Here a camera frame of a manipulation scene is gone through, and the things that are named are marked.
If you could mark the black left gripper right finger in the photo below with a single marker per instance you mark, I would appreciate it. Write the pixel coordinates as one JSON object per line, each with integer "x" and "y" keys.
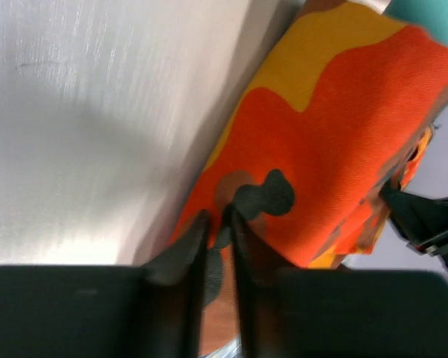
{"x": 256, "y": 272}

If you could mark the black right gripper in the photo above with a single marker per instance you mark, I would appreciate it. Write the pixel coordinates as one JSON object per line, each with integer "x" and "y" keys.
{"x": 421, "y": 222}

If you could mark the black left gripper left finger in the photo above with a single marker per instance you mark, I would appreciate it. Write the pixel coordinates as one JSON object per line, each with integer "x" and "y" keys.
{"x": 172, "y": 295}

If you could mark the orange camouflage trousers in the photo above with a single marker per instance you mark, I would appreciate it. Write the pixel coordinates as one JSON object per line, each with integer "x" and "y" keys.
{"x": 344, "y": 101}

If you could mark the teal t-shirt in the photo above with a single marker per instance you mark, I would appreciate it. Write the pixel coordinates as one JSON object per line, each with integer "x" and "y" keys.
{"x": 430, "y": 14}

